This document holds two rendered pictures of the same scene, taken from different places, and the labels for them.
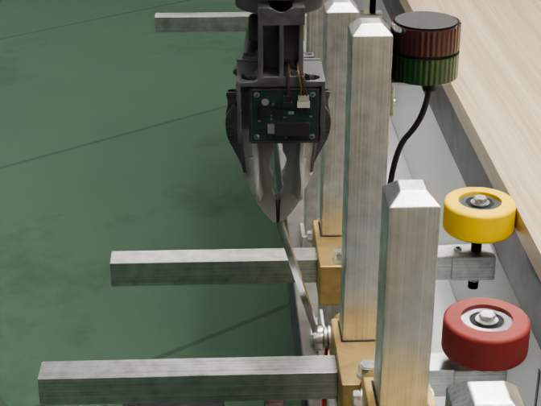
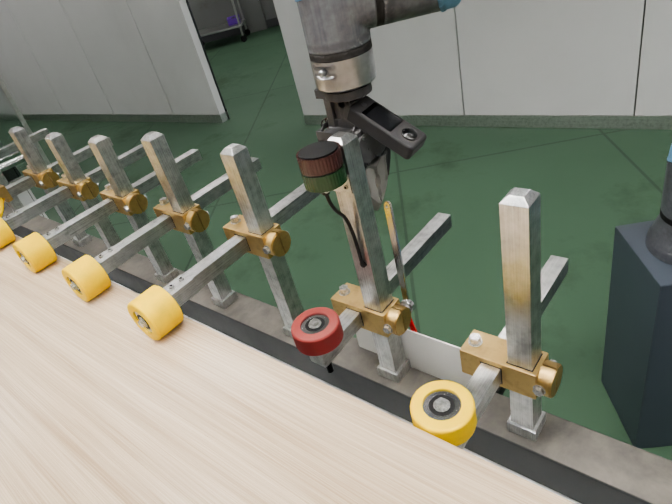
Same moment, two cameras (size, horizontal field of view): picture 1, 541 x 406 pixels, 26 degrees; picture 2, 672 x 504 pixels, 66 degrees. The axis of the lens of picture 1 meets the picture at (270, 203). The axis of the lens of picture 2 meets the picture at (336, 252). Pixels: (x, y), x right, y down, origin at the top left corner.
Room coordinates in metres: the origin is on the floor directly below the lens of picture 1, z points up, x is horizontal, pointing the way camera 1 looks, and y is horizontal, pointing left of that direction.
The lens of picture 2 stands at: (1.45, -0.56, 1.44)
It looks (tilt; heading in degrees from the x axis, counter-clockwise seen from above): 33 degrees down; 139
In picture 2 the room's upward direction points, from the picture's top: 15 degrees counter-clockwise
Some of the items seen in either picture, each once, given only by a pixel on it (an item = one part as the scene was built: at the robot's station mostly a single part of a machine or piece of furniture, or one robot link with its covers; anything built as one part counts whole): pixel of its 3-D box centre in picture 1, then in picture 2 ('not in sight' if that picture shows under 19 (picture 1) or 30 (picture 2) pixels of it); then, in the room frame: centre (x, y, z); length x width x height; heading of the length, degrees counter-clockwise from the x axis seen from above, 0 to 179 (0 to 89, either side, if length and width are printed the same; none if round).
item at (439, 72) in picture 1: (423, 61); (324, 174); (0.97, -0.13, 1.14); 0.06 x 0.06 x 0.02
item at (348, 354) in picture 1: (363, 366); (370, 311); (0.94, -0.09, 0.85); 0.14 x 0.06 x 0.05; 2
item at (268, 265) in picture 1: (303, 267); (509, 344); (1.17, -0.04, 0.83); 0.44 x 0.03 x 0.04; 92
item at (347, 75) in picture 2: not in sight; (342, 70); (0.93, -0.01, 1.24); 0.10 x 0.09 x 0.05; 92
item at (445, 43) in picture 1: (425, 34); (319, 158); (0.97, -0.13, 1.17); 0.06 x 0.06 x 0.02
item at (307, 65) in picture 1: (278, 63); (350, 123); (0.92, -0.01, 1.16); 0.09 x 0.08 x 0.12; 2
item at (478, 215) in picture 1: (476, 242); (446, 430); (1.18, -0.23, 0.85); 0.08 x 0.08 x 0.11
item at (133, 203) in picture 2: not in sight; (124, 200); (0.19, -0.12, 0.95); 0.14 x 0.06 x 0.05; 2
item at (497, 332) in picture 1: (482, 366); (322, 346); (0.93, -0.20, 0.85); 0.08 x 0.08 x 0.11
